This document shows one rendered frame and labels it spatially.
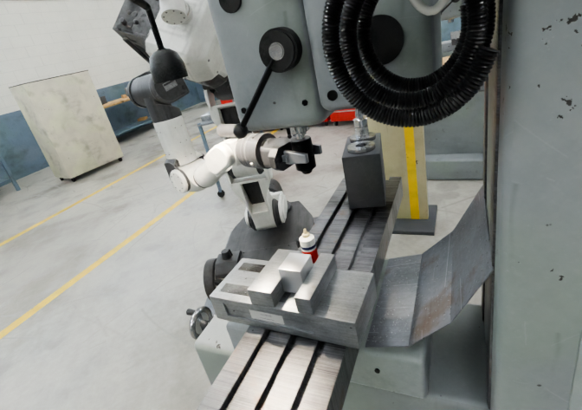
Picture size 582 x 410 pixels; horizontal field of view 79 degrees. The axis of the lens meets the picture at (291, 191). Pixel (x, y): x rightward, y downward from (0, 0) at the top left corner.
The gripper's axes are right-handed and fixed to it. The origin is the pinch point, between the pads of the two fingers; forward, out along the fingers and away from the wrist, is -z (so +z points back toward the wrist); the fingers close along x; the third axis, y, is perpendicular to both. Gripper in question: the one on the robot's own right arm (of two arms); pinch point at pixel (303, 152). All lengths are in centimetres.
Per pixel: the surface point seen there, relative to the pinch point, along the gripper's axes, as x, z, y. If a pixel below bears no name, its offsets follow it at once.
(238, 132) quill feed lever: -15.0, 2.3, -10.1
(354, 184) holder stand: 31.1, 7.4, 23.4
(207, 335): -22, 33, 53
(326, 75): -8.4, -14.9, -17.6
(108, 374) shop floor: -34, 139, 124
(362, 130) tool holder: 45.1, 10.1, 10.0
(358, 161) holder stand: 32.2, 5.3, 15.8
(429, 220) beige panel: 167, 34, 120
